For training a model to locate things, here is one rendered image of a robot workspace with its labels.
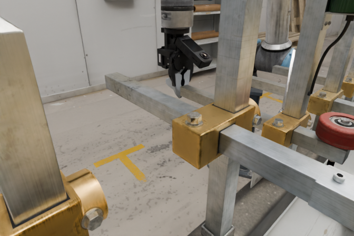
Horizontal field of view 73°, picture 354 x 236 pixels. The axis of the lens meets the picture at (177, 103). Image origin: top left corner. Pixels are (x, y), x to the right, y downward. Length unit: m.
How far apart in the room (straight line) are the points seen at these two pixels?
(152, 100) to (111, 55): 2.75
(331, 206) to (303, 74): 0.33
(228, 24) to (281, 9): 0.99
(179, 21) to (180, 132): 0.42
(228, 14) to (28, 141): 0.24
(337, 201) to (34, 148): 0.24
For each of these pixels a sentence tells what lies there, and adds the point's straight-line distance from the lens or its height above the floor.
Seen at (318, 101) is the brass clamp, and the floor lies 0.85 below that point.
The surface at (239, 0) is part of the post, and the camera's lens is 0.29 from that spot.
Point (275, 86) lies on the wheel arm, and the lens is 0.82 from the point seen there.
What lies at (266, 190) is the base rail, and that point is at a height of 0.70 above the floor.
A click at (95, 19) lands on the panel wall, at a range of 3.00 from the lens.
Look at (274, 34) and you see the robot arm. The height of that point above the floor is 0.93.
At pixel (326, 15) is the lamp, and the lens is 0.52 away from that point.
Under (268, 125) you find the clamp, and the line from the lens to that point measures 0.52.
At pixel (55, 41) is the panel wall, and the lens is 2.90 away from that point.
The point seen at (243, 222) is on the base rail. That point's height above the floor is 0.70.
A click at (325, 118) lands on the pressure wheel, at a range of 0.51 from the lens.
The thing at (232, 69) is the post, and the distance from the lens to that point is 0.31.
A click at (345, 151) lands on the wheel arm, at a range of 0.52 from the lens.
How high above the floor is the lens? 1.11
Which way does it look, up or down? 25 degrees down
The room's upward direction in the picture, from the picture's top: straight up
